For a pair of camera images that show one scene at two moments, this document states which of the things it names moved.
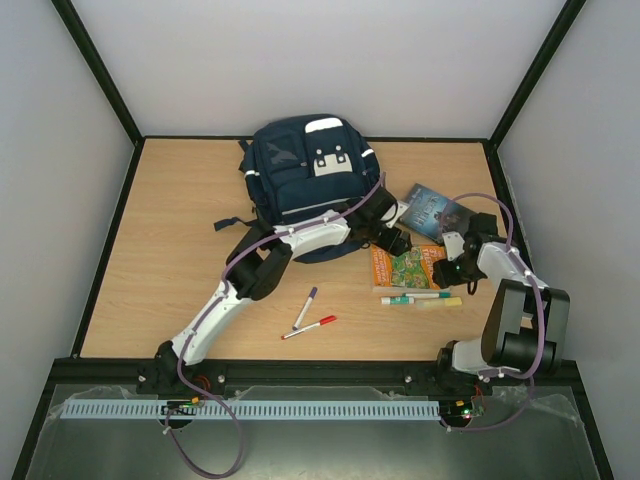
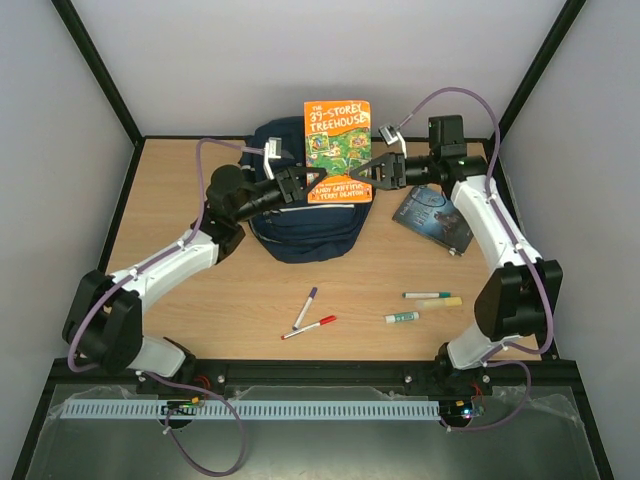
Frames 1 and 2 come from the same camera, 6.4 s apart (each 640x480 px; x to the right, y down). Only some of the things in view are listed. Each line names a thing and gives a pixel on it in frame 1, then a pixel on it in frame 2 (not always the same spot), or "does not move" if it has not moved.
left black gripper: [401, 238] to [290, 182]
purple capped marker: [301, 316] does not move
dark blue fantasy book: [434, 214] does not move
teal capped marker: [436, 295] does not move
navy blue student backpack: [304, 173] does not move
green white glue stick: [397, 300] to [402, 317]
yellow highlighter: [447, 302] does not move
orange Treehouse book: [409, 272] to [338, 137]
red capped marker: [321, 322] does not move
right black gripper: [446, 272] to [396, 171]
